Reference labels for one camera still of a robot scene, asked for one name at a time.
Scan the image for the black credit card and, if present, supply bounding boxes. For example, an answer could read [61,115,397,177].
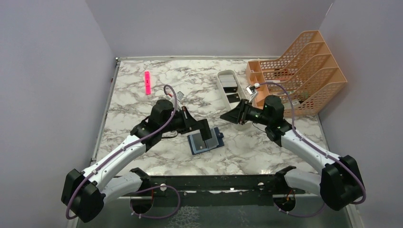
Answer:
[191,133,206,153]

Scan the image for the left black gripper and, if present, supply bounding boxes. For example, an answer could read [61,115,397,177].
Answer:
[161,106,204,134]

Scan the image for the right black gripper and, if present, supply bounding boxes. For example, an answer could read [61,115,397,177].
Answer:
[220,99,271,126]

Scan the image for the loose black VIP card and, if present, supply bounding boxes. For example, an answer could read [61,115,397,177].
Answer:
[226,94,240,104]

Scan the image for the pens in organizer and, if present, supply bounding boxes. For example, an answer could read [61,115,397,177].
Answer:
[266,80,304,110]

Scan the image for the orange mesh file organizer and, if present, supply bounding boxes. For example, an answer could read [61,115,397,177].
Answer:
[245,30,347,118]

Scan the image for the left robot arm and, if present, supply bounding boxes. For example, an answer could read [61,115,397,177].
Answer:
[61,99,211,222]

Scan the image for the pink highlighter marker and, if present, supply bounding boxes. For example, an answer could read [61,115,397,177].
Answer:
[144,71,152,95]

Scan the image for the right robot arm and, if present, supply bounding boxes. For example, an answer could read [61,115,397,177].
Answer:
[220,95,366,211]

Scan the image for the aluminium frame rail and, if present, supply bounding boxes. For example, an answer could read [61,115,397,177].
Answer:
[75,176,355,200]

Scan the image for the stack of grey cards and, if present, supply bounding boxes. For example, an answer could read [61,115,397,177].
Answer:
[218,75,238,93]

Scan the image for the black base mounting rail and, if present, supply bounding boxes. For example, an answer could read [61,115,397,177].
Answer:
[120,174,306,197]

